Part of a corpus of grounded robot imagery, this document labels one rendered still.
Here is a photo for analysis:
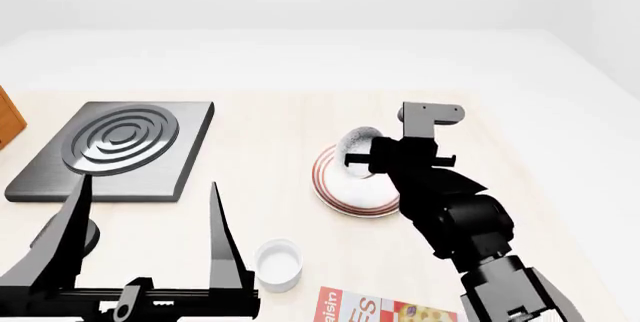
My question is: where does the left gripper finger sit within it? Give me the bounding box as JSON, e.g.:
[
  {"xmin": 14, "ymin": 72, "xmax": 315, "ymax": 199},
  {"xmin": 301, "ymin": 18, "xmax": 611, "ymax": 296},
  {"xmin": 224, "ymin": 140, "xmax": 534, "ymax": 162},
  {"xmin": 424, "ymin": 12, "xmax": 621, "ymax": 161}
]
[
  {"xmin": 0, "ymin": 173, "xmax": 94, "ymax": 294},
  {"xmin": 208, "ymin": 181, "xmax": 257, "ymax": 292}
]

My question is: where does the speckled black bowl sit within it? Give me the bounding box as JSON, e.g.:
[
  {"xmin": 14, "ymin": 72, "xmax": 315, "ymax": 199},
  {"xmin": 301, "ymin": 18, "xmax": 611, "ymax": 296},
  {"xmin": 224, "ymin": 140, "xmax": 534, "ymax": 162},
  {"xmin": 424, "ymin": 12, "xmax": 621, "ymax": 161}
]
[{"xmin": 335, "ymin": 125, "xmax": 385, "ymax": 181}]

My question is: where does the dark grey bowl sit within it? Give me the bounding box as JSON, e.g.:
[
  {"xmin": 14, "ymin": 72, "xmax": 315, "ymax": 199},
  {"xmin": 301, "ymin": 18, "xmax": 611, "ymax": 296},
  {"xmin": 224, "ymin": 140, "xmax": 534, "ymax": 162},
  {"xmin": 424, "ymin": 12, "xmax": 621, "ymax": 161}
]
[{"xmin": 78, "ymin": 217, "xmax": 102, "ymax": 260}]

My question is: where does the white plate with red rings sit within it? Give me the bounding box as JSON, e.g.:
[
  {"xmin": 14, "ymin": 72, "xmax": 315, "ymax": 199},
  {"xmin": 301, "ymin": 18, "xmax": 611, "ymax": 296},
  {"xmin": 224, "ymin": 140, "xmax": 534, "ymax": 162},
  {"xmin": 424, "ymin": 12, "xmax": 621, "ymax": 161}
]
[{"xmin": 311, "ymin": 142, "xmax": 402, "ymax": 219}]

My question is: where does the white ramekin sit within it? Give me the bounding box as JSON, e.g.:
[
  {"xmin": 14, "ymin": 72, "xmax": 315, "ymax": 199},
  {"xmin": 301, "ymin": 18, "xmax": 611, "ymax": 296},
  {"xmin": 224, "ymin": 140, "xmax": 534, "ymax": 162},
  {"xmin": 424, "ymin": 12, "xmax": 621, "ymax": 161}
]
[{"xmin": 253, "ymin": 238, "xmax": 305, "ymax": 294}]

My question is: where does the grey flat stove burner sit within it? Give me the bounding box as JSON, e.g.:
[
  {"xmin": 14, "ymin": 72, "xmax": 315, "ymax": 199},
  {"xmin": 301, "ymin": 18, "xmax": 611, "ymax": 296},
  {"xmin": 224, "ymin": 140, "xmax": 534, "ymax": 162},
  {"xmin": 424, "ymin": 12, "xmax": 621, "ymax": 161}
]
[{"xmin": 3, "ymin": 100, "xmax": 216, "ymax": 204}]

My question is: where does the red cereal box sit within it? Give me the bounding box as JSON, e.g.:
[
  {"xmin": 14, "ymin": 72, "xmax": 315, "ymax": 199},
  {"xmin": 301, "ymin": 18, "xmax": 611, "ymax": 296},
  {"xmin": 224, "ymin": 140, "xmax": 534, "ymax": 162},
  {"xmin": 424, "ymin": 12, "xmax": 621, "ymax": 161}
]
[{"xmin": 312, "ymin": 285, "xmax": 459, "ymax": 322}]

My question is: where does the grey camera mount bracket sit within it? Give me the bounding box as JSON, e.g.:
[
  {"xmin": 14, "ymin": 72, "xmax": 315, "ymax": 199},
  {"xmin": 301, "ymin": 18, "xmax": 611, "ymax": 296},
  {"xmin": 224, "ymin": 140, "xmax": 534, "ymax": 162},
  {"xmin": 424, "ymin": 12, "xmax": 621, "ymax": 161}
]
[{"xmin": 397, "ymin": 101, "xmax": 466, "ymax": 139}]

